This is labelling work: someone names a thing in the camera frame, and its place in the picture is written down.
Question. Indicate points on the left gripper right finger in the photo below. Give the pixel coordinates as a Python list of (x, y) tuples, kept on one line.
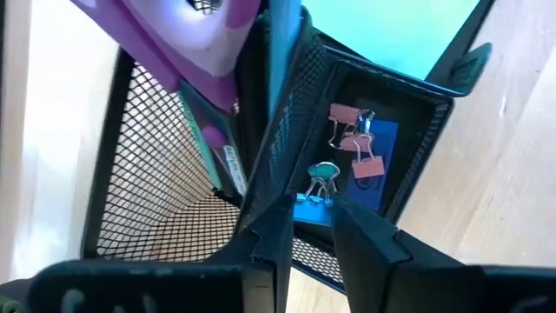
[(365, 252)]

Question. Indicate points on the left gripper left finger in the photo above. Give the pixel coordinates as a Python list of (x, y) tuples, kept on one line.
[(273, 239)]

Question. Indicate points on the blue binder clip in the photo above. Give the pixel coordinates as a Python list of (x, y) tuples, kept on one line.
[(313, 213)]

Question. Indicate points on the pink binder clip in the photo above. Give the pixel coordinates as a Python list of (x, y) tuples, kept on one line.
[(356, 142), (368, 167), (345, 113)]

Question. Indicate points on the teal binder clip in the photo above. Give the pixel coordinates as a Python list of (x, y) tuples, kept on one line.
[(323, 169)]

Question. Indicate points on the black mesh desk organizer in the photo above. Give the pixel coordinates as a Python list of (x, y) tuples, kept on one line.
[(174, 217)]

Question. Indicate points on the purple eraser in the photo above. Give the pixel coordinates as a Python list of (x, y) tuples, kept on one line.
[(386, 139)]

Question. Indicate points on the blue pen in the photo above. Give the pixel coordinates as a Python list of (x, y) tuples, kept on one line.
[(200, 135)]

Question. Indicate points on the teal sticky note pad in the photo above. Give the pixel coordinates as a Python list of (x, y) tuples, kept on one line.
[(391, 30)]

